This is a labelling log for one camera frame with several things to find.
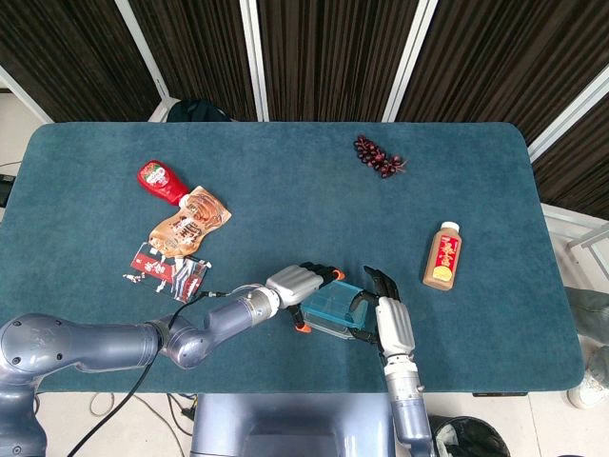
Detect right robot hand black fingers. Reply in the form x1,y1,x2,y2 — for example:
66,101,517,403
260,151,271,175
350,265,416,367

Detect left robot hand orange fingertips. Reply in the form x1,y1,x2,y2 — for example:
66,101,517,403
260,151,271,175
265,261,347,333

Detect clear blue plastic container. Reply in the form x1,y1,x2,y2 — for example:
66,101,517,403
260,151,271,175
302,279,370,335

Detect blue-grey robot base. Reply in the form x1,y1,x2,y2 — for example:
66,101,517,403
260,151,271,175
189,392,399,457

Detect brown drink bottle red label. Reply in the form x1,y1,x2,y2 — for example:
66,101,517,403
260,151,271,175
422,221,463,290

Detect blue velvet table cover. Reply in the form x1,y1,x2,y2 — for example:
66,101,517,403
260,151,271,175
0,122,586,395

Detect orange spout pouch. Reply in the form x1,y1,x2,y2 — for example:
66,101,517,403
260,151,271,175
147,185,233,262

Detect black trash bin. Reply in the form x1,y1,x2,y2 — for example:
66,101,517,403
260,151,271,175
427,415,513,457

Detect dark red snack packet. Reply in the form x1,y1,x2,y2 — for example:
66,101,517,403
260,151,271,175
122,241,213,305

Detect dark red grape bunch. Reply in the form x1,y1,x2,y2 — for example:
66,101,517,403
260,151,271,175
352,134,409,180

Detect red ketchup bottle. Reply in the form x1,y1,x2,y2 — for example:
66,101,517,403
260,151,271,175
136,159,191,207

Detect grey trousers leg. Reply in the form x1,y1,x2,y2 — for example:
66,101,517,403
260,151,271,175
564,285,609,344

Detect black bag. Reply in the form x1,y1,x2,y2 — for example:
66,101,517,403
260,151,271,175
167,98,234,124

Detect white shoe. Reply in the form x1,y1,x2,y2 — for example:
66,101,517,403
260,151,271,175
565,346,609,410

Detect dark slatted partition panel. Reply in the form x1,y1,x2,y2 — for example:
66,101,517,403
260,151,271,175
240,0,439,123
383,0,609,161
0,0,161,124
113,0,267,123
527,92,609,223

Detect black floor cable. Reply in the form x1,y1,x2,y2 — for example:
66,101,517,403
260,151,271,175
166,392,197,424

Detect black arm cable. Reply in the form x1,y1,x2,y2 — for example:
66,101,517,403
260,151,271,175
66,284,265,457

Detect grey metal frame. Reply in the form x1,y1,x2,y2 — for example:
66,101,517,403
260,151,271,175
564,222,609,268

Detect grey floor cable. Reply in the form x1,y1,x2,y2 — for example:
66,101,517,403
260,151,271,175
89,392,187,457

